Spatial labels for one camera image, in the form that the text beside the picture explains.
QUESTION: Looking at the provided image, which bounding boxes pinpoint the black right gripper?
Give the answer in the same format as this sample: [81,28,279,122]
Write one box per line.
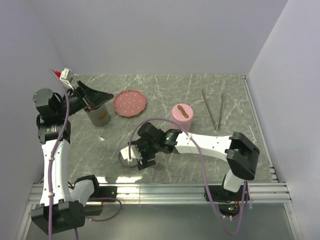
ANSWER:
[128,138,161,171]

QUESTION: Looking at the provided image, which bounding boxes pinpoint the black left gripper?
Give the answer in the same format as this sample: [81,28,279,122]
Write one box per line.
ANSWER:
[56,80,114,118]

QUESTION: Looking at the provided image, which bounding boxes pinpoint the pink cylindrical container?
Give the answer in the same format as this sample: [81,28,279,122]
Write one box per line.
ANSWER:
[171,117,193,132]

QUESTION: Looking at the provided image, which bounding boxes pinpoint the pink round lid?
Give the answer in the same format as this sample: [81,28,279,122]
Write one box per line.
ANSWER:
[171,103,194,124]

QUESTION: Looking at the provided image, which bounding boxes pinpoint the silver metal tongs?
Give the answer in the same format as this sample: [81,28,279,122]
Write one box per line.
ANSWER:
[201,89,224,131]

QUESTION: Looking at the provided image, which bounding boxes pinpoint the grey round lid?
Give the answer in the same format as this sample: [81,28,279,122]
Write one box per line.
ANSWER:
[118,153,138,168]

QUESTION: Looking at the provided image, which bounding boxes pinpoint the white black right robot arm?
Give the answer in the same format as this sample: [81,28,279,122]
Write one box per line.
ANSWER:
[128,122,260,200]

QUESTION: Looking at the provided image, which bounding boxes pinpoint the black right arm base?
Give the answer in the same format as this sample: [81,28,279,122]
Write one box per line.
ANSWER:
[208,185,250,218]

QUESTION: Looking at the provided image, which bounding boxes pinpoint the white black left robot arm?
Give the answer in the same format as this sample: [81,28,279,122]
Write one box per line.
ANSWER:
[31,80,114,239]

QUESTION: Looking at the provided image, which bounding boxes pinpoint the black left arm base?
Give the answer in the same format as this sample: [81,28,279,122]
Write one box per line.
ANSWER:
[84,185,118,217]

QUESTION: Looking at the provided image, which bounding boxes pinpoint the grey cylindrical container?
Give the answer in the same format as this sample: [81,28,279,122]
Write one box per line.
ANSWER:
[86,104,111,127]

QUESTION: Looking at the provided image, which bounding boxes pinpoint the pink dotted plate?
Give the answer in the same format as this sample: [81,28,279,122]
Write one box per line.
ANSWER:
[113,89,147,118]

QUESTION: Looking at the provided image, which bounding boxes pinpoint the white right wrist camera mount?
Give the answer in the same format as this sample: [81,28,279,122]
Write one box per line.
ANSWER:
[120,145,142,163]

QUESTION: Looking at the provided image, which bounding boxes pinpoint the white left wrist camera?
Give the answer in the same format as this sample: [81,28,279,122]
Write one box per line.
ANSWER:
[55,67,74,89]

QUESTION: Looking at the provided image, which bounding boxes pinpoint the aluminium rail frame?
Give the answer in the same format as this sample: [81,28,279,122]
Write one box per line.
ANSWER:
[27,74,293,240]

